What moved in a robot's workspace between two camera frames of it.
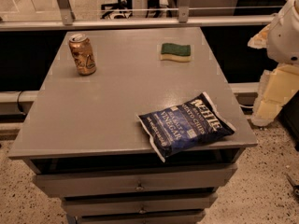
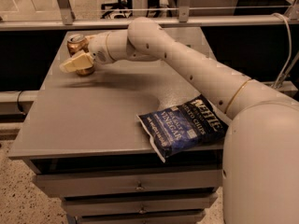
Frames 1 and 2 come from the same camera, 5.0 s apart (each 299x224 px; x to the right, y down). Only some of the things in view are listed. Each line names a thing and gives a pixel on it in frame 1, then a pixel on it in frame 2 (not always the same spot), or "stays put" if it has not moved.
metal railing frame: (67, 20) stays put
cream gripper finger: (260, 40) → (97, 48)
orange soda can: (83, 54) stays put
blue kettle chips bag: (177, 130) stays put
